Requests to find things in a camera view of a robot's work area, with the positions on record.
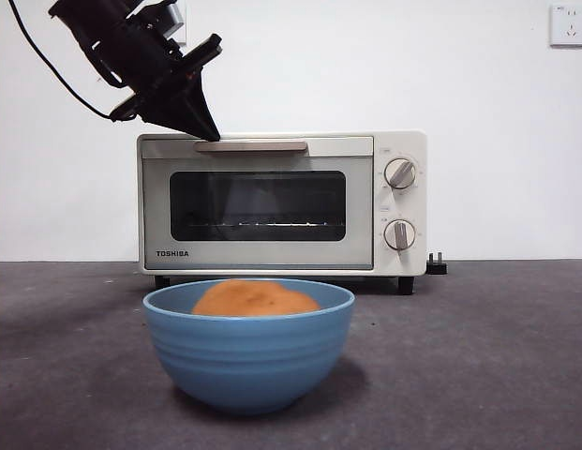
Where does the glass oven door with handle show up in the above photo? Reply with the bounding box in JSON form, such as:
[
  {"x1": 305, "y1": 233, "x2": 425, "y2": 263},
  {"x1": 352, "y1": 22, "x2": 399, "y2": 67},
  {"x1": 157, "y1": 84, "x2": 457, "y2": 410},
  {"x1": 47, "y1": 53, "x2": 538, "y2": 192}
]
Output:
[{"x1": 140, "y1": 135, "x2": 375, "y2": 272}]

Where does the brown potato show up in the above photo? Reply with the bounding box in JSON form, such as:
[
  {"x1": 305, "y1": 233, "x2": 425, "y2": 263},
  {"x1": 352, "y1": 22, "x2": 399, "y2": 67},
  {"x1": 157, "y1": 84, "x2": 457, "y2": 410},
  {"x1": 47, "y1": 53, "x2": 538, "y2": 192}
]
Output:
[{"x1": 191, "y1": 278, "x2": 322, "y2": 318}]

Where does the blue ribbed bowl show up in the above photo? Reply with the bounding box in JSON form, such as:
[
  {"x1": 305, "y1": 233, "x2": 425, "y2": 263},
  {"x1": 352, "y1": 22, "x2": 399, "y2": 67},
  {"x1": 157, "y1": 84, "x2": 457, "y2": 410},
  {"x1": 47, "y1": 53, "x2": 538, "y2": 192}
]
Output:
[{"x1": 142, "y1": 278, "x2": 356, "y2": 416}]

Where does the cream toaster oven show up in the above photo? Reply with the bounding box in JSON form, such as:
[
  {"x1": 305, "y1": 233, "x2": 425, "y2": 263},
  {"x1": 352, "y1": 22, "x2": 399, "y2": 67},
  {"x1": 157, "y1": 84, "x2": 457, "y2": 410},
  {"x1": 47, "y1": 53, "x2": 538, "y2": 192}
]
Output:
[{"x1": 136, "y1": 129, "x2": 428, "y2": 295}]

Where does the round beige oven knob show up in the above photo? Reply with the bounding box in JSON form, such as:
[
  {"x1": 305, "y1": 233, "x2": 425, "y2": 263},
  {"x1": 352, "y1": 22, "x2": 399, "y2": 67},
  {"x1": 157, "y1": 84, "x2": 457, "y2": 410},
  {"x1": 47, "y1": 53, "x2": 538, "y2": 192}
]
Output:
[
  {"x1": 382, "y1": 157, "x2": 417, "y2": 191},
  {"x1": 382, "y1": 218, "x2": 417, "y2": 257}
]

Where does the black power plug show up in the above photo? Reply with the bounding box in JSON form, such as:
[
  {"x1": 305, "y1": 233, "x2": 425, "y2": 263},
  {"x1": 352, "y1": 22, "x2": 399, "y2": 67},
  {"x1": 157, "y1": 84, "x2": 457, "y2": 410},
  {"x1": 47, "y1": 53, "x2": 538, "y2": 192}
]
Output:
[{"x1": 425, "y1": 251, "x2": 449, "y2": 276}]

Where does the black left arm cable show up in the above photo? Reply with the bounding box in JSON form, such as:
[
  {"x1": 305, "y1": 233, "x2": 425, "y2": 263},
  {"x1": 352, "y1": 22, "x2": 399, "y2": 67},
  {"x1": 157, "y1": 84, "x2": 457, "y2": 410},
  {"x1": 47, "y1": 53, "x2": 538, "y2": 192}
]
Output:
[{"x1": 7, "y1": 0, "x2": 112, "y2": 121}]

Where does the metal wire oven rack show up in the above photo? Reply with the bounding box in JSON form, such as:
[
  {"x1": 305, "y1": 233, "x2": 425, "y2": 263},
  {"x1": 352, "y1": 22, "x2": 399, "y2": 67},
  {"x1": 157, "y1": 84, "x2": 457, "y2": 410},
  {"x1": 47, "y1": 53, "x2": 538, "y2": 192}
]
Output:
[{"x1": 186, "y1": 219, "x2": 332, "y2": 231}]

